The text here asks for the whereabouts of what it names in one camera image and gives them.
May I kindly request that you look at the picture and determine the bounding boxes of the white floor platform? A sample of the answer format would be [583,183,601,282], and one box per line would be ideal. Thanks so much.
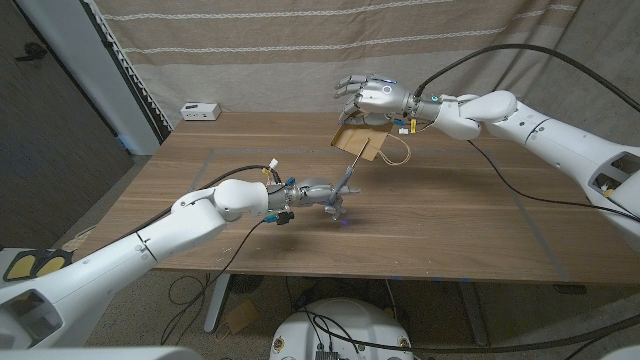
[0,248,135,351]

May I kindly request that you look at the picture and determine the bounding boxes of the black round floor fan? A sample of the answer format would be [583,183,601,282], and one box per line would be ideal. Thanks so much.
[227,273,265,295]

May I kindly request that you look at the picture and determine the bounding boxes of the grey scissors with orange handles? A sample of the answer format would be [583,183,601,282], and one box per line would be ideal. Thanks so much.
[324,137,371,221]

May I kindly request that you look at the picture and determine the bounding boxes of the door handle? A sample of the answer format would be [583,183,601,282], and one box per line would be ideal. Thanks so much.
[14,42,50,63]

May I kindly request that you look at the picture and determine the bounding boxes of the white table leg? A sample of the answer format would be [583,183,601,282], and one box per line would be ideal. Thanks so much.
[203,273,232,334]

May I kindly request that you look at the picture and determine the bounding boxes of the white door frame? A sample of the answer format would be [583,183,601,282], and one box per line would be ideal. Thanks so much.
[14,0,162,156]

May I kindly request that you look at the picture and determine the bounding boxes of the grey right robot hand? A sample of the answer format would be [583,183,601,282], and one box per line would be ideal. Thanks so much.
[333,73,442,127]

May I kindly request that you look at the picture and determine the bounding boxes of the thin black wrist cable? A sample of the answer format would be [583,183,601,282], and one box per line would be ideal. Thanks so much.
[467,139,640,224]
[159,219,269,346]

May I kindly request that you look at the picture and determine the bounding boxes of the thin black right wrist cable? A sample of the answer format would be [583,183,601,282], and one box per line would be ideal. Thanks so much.
[467,139,640,224]

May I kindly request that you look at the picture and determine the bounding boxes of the grey table leg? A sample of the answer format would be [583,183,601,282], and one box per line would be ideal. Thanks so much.
[458,280,490,347]

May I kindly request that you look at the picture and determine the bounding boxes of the black torso cable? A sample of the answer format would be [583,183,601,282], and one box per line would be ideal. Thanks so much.
[304,308,362,360]

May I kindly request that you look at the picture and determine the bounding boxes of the brown paper bag with handles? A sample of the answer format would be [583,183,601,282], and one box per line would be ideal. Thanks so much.
[329,112,412,166]

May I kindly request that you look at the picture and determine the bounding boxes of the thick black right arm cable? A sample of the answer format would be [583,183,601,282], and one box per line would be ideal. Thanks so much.
[309,43,640,356]

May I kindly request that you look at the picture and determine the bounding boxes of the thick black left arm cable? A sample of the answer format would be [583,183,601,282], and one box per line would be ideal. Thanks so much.
[119,164,282,241]

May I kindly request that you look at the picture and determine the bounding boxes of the grey backdrop cloth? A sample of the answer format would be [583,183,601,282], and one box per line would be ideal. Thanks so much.
[479,0,640,224]

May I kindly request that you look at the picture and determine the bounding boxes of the thin black left wrist cable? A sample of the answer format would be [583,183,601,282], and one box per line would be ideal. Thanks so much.
[159,219,269,346]

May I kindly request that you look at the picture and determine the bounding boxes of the small brown floor paper bag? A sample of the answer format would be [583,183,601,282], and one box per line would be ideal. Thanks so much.
[223,298,261,335]

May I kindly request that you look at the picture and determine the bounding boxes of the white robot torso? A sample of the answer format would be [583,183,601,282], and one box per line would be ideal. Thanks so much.
[269,298,415,360]

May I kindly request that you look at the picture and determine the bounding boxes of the dark textured door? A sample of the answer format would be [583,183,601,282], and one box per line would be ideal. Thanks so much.
[0,0,135,250]

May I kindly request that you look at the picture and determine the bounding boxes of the beige striped curtain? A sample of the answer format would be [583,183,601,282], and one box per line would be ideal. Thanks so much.
[92,0,584,130]

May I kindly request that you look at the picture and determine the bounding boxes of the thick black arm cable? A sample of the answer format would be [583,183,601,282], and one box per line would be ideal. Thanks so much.
[309,43,640,356]
[119,164,282,241]

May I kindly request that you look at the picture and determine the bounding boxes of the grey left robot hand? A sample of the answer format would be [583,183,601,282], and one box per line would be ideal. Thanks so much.
[267,175,362,225]

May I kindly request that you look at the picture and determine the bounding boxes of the white power strip box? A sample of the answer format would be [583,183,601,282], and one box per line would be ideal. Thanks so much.
[180,102,223,122]

